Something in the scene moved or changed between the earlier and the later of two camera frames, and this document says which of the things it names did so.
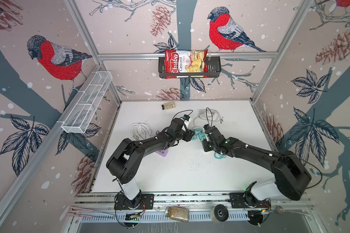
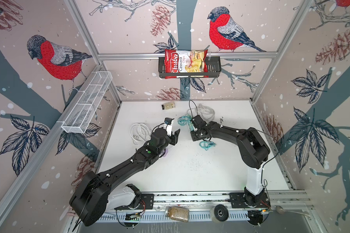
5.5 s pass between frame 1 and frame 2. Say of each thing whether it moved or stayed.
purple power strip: stayed
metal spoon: stayed
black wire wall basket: stayed
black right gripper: moved
